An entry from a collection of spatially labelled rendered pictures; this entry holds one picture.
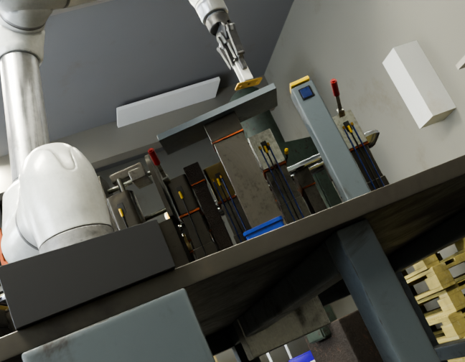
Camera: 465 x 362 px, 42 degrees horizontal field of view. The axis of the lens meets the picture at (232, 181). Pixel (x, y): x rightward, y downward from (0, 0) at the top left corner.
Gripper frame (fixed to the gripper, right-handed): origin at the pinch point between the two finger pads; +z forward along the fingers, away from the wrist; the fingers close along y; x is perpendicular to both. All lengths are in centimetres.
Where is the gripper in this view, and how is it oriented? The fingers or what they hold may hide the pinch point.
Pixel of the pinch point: (242, 72)
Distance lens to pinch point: 185.9
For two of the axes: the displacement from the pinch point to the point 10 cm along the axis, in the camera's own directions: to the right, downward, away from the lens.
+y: -2.6, 3.9, 8.8
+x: -8.8, 2.9, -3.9
